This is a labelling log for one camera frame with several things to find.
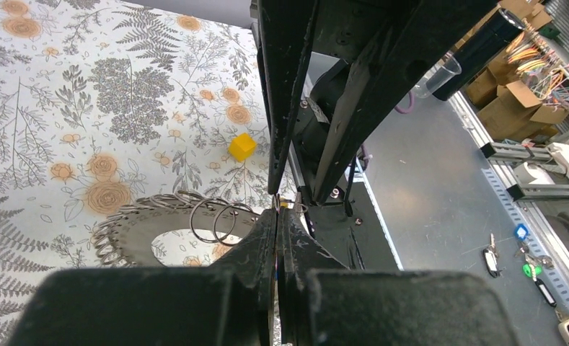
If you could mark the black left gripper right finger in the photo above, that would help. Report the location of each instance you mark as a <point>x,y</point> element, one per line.
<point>297,254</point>

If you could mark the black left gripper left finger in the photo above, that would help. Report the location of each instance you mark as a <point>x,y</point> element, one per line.
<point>250,298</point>

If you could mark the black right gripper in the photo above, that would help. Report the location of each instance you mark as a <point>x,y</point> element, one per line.
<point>392,44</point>

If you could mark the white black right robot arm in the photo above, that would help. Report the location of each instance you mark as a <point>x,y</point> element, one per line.
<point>331,71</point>

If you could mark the spare keys with tags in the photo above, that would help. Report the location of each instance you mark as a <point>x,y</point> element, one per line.
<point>532,266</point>

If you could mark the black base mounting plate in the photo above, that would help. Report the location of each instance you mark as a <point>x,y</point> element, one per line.
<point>358,239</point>

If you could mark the clear plastic cup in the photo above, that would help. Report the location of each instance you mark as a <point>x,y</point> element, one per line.
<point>444,70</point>

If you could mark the yellow cube block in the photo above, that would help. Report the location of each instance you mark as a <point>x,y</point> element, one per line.
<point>242,147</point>

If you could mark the black cylinder rod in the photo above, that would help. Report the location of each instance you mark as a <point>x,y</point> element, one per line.
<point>493,36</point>

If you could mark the cardboard boxes on shelf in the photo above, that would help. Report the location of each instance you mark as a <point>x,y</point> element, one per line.
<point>525,87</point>

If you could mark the floral patterned table mat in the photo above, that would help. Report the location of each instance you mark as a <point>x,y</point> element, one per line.
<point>106,102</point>

